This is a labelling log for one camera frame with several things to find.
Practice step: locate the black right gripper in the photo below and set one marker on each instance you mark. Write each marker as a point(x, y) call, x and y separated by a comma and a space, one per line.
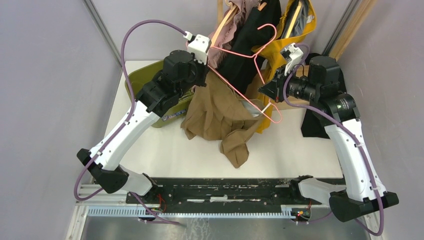
point(274, 89)

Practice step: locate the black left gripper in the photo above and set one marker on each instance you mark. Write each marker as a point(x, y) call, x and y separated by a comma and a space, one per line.
point(204, 70)

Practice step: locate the tan brown skirt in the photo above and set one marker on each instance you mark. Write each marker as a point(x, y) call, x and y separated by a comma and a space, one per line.
point(216, 113)

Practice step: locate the cream hanger of yellow skirt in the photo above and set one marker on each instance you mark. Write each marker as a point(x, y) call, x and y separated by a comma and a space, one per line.
point(293, 20)

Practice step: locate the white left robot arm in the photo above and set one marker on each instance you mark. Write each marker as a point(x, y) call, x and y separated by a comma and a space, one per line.
point(103, 160)

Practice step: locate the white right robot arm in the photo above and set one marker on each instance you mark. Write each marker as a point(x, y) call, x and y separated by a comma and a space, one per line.
point(338, 119)

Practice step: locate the pink pleated skirt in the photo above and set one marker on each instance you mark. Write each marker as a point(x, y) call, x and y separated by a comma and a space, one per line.
point(228, 33)

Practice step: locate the black skirt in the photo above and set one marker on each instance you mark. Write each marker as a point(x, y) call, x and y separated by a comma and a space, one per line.
point(240, 71)

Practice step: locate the olive green plastic basket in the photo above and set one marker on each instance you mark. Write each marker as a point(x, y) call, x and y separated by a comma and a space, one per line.
point(139, 77)

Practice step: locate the black cloth on table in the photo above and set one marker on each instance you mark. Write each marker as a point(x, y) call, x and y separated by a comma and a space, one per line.
point(311, 127)

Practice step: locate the aluminium corner profile left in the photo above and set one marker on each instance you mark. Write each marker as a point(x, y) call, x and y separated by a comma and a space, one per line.
point(96, 17)

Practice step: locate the aluminium corner profile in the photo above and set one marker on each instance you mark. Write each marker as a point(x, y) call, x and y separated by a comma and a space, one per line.
point(96, 17)
point(342, 23)

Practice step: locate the aluminium corner profile right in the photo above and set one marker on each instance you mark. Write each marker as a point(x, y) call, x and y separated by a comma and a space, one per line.
point(342, 23)

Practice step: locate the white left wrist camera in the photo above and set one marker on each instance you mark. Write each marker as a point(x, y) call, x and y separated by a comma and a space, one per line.
point(198, 45)

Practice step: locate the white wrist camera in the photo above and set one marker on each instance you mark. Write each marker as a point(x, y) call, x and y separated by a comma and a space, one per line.
point(198, 45)
point(293, 56)

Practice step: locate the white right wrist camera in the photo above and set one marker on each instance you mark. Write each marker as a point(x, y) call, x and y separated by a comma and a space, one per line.
point(293, 56)

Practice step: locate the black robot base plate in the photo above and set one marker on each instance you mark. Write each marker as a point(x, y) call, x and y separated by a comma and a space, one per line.
point(223, 195)

